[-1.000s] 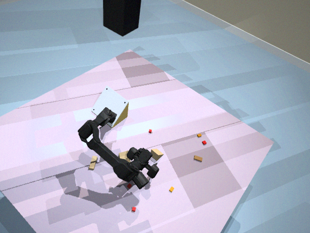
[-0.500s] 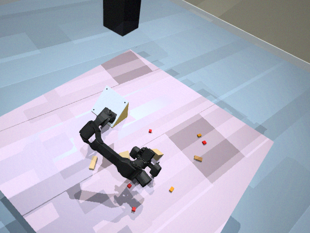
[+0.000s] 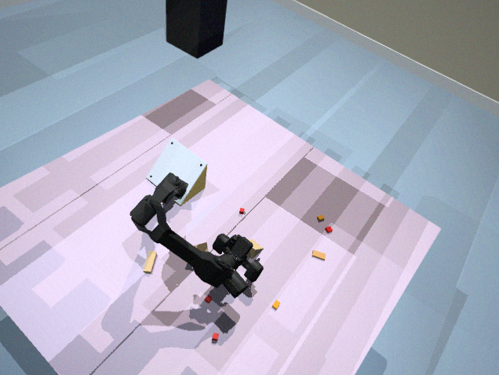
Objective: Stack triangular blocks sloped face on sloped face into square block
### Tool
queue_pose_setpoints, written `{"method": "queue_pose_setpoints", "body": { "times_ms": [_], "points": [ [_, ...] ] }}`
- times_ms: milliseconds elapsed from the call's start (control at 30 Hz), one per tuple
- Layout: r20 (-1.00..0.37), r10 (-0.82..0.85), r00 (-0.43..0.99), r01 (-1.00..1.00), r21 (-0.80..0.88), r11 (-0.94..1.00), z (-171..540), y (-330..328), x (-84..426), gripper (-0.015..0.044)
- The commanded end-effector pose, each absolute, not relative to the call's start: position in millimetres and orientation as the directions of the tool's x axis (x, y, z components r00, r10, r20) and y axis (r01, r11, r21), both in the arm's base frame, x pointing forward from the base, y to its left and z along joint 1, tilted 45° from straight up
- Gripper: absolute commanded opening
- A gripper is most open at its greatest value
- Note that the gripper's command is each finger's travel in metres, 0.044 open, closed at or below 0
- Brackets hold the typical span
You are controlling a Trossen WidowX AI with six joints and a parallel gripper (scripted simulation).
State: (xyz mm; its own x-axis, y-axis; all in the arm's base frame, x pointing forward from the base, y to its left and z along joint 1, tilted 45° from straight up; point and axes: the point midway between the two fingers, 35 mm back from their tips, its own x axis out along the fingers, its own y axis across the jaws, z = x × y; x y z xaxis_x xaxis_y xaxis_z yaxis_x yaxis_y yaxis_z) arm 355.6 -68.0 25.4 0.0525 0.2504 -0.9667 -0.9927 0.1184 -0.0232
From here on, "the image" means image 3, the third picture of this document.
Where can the pale yellow flat bar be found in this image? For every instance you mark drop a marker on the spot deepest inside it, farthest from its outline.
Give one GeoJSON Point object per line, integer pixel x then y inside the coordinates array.
{"type": "Point", "coordinates": [150, 262]}

